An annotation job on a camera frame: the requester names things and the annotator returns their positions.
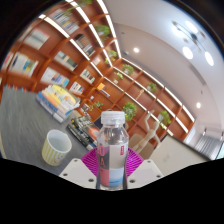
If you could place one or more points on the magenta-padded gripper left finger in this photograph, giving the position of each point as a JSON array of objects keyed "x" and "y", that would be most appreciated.
[{"x": 78, "y": 173}]

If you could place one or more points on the grey window curtain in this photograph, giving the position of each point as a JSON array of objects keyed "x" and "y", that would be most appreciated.
[{"x": 208, "y": 146}]

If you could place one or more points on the wooden shelf unit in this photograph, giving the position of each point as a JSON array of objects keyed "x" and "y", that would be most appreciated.
[{"x": 83, "y": 43}]

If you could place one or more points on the clear plastic water bottle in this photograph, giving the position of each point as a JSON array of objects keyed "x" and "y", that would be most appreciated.
[{"x": 112, "y": 156}]

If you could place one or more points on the branched ceiling lamp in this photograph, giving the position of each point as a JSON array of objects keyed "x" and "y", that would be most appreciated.
[{"x": 195, "y": 41}]

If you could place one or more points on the wooden artist mannequin figure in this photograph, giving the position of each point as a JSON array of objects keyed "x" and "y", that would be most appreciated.
[{"x": 150, "y": 133}]

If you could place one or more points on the stack of colourful books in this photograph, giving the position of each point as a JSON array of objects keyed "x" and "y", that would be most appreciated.
[{"x": 58, "y": 100}]

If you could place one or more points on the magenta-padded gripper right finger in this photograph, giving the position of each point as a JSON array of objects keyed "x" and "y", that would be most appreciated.
[{"x": 145, "y": 171}]

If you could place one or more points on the stack of dark books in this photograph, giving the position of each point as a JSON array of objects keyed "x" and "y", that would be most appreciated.
[{"x": 85, "y": 131}]

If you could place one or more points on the recessed round ceiling light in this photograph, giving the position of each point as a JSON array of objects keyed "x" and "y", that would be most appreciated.
[
  {"x": 198, "y": 105},
  {"x": 136, "y": 50}
]

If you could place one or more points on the beige chair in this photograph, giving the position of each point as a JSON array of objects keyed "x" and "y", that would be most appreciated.
[{"x": 135, "y": 141}]

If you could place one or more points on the white counter with dark top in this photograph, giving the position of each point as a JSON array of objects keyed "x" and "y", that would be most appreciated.
[{"x": 176, "y": 155}]

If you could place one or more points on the yellow striped paper cup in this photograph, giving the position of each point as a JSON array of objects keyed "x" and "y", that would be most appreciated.
[{"x": 55, "y": 150}]

